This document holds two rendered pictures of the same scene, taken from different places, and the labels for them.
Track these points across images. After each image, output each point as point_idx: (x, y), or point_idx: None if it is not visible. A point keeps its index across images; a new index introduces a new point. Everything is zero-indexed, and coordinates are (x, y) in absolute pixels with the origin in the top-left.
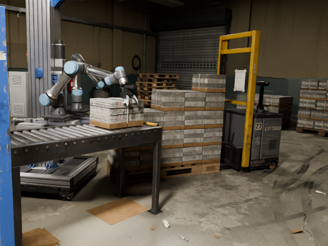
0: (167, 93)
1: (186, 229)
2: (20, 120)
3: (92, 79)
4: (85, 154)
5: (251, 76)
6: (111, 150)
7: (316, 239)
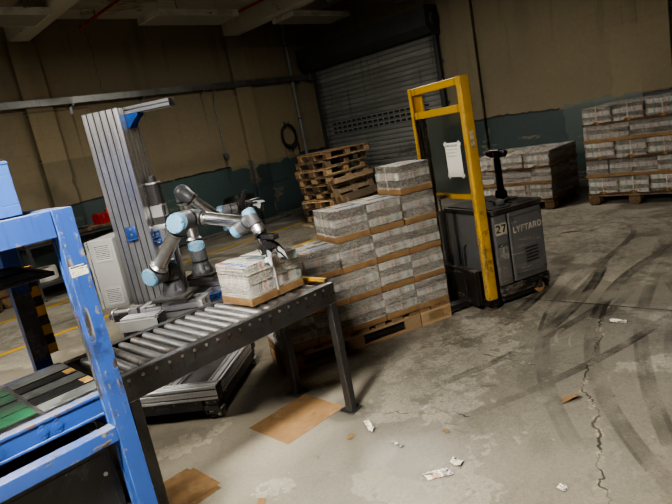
0: (337, 215)
1: (400, 429)
2: (121, 312)
3: None
4: None
5: (468, 153)
6: None
7: (599, 405)
